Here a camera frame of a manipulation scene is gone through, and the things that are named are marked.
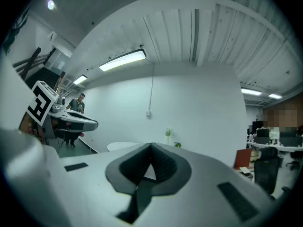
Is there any red brown board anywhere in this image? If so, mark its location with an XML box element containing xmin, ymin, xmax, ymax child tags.
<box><xmin>233</xmin><ymin>148</ymin><xmax>253</xmax><ymax>170</ymax></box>

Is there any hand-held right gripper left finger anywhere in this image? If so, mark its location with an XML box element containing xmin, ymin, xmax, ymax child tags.
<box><xmin>59</xmin><ymin>142</ymin><xmax>152</xmax><ymax>227</ymax></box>

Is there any black office chair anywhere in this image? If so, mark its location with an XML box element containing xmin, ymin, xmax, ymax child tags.
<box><xmin>285</xmin><ymin>150</ymin><xmax>303</xmax><ymax>171</ymax></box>
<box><xmin>254</xmin><ymin>147</ymin><xmax>284</xmax><ymax>196</ymax></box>

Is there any stack of books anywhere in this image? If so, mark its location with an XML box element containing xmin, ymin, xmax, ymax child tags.
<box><xmin>238</xmin><ymin>166</ymin><xmax>254</xmax><ymax>177</ymax></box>

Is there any grey wall conduit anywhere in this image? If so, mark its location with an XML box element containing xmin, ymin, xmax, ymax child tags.
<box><xmin>148</xmin><ymin>64</ymin><xmax>156</xmax><ymax>112</ymax></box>

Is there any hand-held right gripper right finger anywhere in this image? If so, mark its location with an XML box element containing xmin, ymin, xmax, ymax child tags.
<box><xmin>134</xmin><ymin>142</ymin><xmax>277</xmax><ymax>227</ymax></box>

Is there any brown wooden staircase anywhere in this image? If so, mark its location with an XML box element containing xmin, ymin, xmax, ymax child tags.
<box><xmin>11</xmin><ymin>46</ymin><xmax>71</xmax><ymax>92</ymax></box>

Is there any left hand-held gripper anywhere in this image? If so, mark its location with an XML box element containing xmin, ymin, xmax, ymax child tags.
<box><xmin>25</xmin><ymin>80</ymin><xmax>99</xmax><ymax>140</ymax></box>

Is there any long white office desk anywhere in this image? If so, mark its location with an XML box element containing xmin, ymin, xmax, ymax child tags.
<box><xmin>246</xmin><ymin>140</ymin><xmax>303</xmax><ymax>153</ymax></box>

